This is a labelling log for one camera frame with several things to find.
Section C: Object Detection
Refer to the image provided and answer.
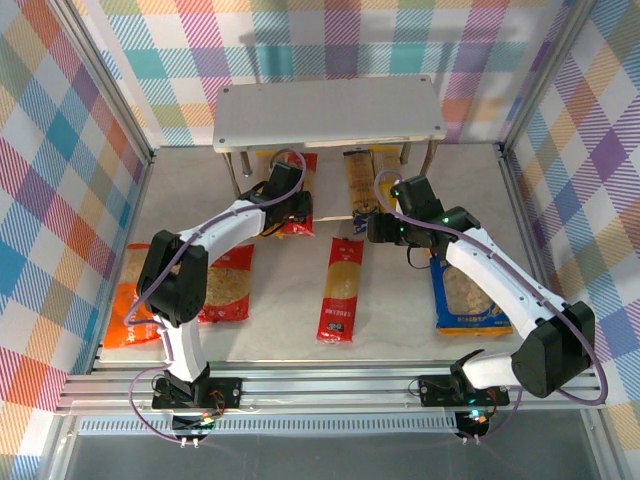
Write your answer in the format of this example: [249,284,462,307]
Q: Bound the two-tier metal shelf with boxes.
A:
[212,74,448,224]

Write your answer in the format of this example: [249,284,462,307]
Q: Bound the blue brown spaghetti pack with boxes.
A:
[342,149,380,236]

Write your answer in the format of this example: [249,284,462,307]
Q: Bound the orange pasta bag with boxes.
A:
[102,243,166,350]

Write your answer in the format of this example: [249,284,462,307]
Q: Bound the red spaghetti pack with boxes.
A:
[315,237,365,345]
[283,152,319,238]

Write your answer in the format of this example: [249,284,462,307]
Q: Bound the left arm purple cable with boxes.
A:
[122,148,308,445]

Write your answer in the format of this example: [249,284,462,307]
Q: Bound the red macaroni bag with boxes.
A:
[197,243,255,324]

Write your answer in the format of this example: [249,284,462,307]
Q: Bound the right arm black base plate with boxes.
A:
[417,373,511,409]

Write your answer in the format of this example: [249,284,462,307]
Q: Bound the blue yellow pasta bag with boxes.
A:
[428,249,515,337]

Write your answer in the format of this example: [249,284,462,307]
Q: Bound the aluminium mounting rail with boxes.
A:
[54,367,609,416]

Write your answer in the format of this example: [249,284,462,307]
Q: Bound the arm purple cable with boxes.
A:
[122,148,308,445]
[374,169,609,444]

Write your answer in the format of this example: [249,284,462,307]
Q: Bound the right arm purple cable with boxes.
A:
[374,169,609,444]

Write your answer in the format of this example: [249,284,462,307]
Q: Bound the grey slotted cable duct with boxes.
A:
[77,417,464,437]

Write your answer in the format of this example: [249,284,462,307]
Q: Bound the yellow spaghetti pack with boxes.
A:
[254,149,284,241]
[373,145,404,214]

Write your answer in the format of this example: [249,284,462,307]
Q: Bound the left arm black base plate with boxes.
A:
[151,377,245,412]

